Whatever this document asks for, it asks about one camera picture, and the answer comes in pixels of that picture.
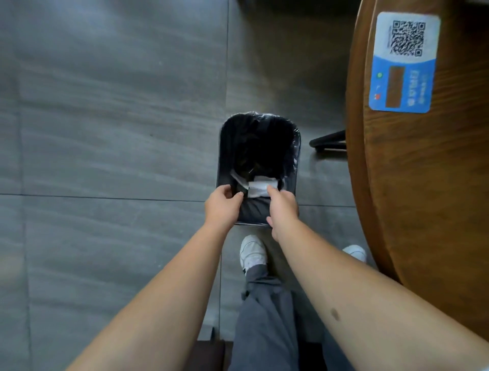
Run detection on dark grey trash bin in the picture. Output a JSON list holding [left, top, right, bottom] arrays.
[[216, 112, 302, 227]]

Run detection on white shoe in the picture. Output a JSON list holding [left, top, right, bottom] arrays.
[[239, 234, 268, 274], [342, 245, 368, 264]]

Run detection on person's left hand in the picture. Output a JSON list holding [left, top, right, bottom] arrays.
[[204, 184, 245, 231]]

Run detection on person's right forearm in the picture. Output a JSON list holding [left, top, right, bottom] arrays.
[[272, 221, 489, 371]]

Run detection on black metal table leg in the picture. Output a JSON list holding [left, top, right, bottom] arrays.
[[309, 129, 347, 151]]

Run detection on blue and white sticker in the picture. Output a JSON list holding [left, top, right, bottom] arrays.
[[368, 11, 441, 114]]

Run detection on white paper scrap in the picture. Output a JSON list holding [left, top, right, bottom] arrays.
[[230, 170, 250, 190]]

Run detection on grey trousers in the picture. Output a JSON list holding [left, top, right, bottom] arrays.
[[228, 264, 357, 371]]

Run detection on person's left forearm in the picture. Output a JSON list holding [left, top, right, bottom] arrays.
[[66, 221, 231, 371]]

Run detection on person's right hand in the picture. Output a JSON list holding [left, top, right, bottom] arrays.
[[266, 185, 300, 242]]

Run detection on white right shoe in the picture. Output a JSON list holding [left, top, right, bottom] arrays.
[[342, 245, 368, 264]]

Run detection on white left shoe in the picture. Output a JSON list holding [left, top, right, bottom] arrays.
[[239, 234, 268, 274]]

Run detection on black plastic bin liner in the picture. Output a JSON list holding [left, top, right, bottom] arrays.
[[219, 112, 301, 199]]

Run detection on white paper napkin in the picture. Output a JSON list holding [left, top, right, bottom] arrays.
[[248, 175, 283, 199]]

